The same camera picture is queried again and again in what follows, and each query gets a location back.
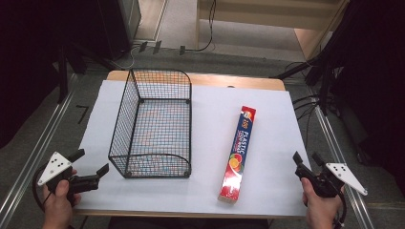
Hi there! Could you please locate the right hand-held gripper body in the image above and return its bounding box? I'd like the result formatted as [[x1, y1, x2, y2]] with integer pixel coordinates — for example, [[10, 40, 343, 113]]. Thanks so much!
[[294, 161, 369, 198]]

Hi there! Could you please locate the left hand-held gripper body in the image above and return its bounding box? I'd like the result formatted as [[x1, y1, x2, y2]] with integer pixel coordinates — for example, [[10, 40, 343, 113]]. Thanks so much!
[[36, 151, 100, 196]]

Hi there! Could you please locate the plastic wrap box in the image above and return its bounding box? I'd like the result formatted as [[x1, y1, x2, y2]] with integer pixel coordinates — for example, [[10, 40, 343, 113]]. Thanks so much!
[[217, 105, 257, 205]]

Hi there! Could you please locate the black wire basket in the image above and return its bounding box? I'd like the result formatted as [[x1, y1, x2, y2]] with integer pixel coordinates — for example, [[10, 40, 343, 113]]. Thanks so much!
[[108, 68, 193, 179]]

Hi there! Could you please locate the person's right hand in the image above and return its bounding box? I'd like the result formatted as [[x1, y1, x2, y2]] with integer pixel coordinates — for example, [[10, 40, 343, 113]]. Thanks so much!
[[300, 177, 346, 229]]

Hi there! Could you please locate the person's left hand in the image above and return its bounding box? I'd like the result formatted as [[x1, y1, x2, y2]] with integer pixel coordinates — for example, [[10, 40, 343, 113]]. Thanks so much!
[[42, 168, 82, 229]]

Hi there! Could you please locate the white paper sheet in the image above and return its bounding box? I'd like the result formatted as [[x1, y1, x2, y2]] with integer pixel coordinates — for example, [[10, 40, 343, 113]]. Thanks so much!
[[73, 79, 311, 218]]

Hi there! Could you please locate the black stand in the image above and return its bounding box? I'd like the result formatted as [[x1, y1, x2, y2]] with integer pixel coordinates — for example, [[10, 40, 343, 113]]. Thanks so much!
[[55, 37, 127, 104], [269, 47, 343, 116]]

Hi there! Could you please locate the dark cabinet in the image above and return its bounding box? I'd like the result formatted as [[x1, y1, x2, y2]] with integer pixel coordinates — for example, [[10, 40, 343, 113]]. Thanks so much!
[[95, 0, 142, 61]]

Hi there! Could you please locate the wooden shelf unit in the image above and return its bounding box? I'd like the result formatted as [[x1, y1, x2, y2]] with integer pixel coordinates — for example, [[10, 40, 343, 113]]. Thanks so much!
[[194, 0, 352, 61]]

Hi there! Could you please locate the aluminium rail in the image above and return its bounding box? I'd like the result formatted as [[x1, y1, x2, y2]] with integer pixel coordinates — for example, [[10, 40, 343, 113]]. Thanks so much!
[[313, 104, 376, 229], [0, 73, 79, 228]]

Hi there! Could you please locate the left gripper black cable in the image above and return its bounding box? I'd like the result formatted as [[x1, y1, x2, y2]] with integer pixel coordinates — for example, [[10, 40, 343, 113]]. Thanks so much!
[[32, 163, 53, 213]]

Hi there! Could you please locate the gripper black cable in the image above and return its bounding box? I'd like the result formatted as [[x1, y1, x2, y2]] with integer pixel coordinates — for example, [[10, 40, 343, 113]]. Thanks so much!
[[332, 190, 348, 229], [32, 163, 53, 213]]

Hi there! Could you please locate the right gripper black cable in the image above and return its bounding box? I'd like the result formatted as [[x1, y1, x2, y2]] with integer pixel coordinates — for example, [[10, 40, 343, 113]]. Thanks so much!
[[332, 190, 348, 229]]

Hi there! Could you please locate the bundle of black cables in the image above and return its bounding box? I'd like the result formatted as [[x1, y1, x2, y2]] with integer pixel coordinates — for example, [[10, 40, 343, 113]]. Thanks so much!
[[290, 94, 323, 151]]

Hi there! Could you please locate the black cable on floor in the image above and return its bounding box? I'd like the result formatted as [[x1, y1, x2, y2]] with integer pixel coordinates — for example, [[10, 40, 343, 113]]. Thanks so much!
[[180, 0, 218, 55]]

